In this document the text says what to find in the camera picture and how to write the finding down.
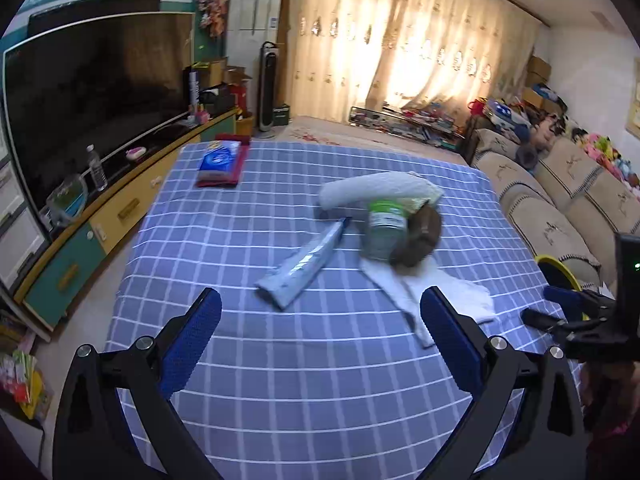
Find green label jar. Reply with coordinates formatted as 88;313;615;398
361;199;408;262

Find white sock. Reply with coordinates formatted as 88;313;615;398
402;260;496;325

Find black tower fan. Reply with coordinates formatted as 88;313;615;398
256;42;280;138

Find white plastic drawer unit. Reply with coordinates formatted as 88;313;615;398
0;150;48;291

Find open cardboard box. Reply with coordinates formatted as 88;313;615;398
192;59;226;88

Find silver blue tube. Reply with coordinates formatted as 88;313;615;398
255;216;351;310

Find black bin with yellow rim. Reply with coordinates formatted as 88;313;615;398
534;255;583;293

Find stack of cardboard boxes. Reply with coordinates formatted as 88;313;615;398
522;55;566;116

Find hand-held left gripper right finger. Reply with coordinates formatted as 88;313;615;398
420;286;586;480

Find artificial flower decoration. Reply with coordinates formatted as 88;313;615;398
195;0;231;38

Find brown round object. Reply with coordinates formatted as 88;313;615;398
392;206;444;270

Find large curved television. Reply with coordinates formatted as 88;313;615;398
2;11;196;233

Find blue tissue pack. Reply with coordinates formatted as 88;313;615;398
198;141;242;177

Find beige sofa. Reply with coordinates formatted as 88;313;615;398
470;127;640;293

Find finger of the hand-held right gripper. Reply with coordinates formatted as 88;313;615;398
544;285;601;320
520;308;571;333

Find pile of plush toys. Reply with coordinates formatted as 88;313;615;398
570;127;640;188

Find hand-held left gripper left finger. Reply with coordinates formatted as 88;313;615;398
52;287;223;480

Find green and yellow television cabinet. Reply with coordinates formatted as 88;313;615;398
15;105;256;343

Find white towel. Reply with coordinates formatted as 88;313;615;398
361;258;437;350
320;171;443;222

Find pile of colourful books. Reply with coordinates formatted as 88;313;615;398
0;310;53;421

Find cream embroidered curtains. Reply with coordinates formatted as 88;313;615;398
282;0;543;131

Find blue checked tablecloth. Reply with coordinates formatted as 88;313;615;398
102;141;588;480

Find white standing air conditioner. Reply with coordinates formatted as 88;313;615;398
226;0;286;128

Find clear water bottle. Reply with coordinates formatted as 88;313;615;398
86;145;108;192

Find framed flower painting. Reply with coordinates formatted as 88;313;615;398
625;57;640;137

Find glass bowl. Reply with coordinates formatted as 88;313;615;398
46;174;90;226

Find glass coffee table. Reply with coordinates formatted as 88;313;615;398
349;102;468;150

